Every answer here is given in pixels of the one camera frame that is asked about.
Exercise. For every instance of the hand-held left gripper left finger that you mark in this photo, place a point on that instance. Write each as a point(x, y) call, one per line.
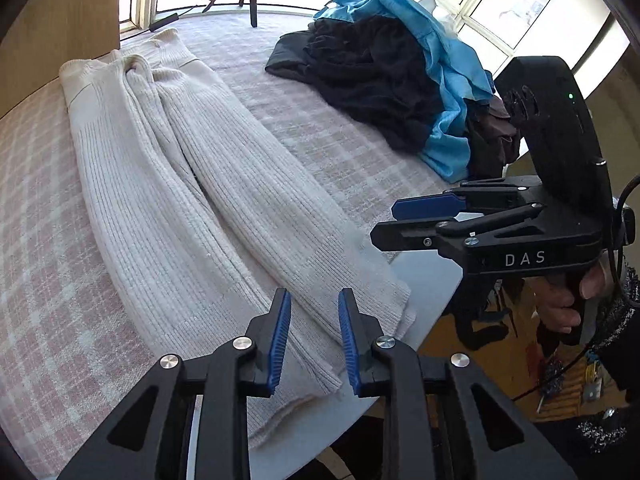
point(280, 340)

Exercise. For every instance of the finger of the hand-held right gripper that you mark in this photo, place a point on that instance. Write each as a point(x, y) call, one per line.
point(405, 237)
point(425, 207)

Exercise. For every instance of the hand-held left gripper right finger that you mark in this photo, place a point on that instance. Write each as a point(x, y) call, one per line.
point(349, 340)

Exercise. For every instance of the white ribbed knit trousers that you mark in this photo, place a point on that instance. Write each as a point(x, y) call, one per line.
point(165, 200)

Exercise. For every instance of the person's right forearm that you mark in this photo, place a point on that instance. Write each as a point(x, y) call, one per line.
point(620, 340)

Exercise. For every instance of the pile of dark and blue clothes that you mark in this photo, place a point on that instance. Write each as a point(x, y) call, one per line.
point(450, 60)

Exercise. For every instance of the person's right hand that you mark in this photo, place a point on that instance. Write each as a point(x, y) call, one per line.
point(560, 310)

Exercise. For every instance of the brown cloth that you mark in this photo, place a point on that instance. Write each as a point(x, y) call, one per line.
point(492, 140)

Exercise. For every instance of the pink plaid blanket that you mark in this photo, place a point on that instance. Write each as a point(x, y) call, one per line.
point(300, 130)

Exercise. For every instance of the white cloth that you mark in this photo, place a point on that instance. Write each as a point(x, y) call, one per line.
point(445, 22)

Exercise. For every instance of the black power brick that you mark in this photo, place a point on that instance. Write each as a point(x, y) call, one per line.
point(164, 21)

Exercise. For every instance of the oak wooden board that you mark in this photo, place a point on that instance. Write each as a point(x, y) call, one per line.
point(60, 25)

